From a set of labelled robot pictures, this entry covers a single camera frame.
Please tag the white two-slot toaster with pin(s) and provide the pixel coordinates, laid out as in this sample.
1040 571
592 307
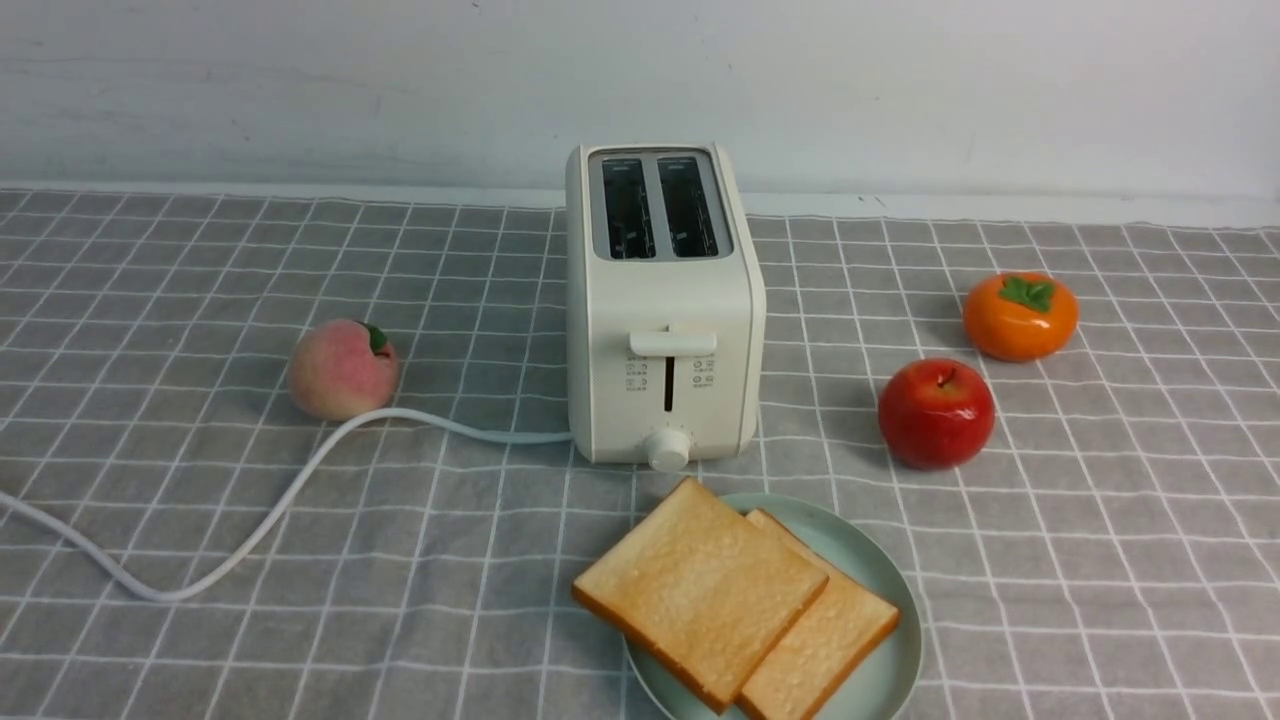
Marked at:
665 306

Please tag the red apple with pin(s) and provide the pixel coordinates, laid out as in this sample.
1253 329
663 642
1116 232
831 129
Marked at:
935 414

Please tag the orange persimmon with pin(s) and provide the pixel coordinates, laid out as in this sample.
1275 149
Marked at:
1020 317

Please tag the grey checked tablecloth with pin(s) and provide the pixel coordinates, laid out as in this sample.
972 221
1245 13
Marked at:
1111 552

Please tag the toasted bread slice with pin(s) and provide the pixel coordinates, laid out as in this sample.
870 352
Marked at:
844 624
706 593

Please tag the pink peach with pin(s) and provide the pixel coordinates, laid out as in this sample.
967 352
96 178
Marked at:
343 368

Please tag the light green plate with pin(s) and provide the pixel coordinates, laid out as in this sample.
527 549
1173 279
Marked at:
880 686

